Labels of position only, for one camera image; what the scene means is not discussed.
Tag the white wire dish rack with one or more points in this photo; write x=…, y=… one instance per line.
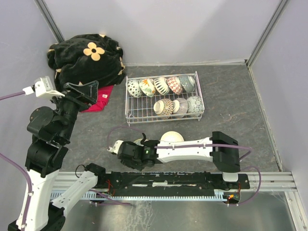
x=162, y=98

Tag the blue triangle patterned bowl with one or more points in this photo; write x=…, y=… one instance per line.
x=175, y=85

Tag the multicolour bowl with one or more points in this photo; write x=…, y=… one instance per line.
x=195, y=104

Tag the plain white bowl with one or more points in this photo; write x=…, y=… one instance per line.
x=172, y=136

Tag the yellow teal sun bowl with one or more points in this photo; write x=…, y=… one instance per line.
x=138, y=142

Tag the red cloth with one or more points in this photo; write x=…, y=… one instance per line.
x=104, y=94

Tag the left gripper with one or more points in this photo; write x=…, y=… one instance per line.
x=84, y=95

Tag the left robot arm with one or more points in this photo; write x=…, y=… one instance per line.
x=51, y=131

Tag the purple striped bowl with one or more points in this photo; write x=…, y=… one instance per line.
x=180, y=106

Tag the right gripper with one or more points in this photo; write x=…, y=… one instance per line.
x=130, y=164

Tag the grey geometric patterned bowl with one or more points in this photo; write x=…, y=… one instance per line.
x=187, y=82

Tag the black floral fleece blanket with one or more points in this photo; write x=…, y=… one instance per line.
x=86, y=58

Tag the brown scale patterned bowl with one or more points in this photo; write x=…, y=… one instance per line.
x=163, y=107

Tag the red patterned bowl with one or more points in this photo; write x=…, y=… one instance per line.
x=134, y=88

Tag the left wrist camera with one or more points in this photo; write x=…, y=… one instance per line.
x=43, y=88

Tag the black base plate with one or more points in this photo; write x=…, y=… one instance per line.
x=161, y=184

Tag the aluminium frame rail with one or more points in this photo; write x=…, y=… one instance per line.
x=82, y=187

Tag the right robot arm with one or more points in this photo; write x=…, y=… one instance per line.
x=220, y=149

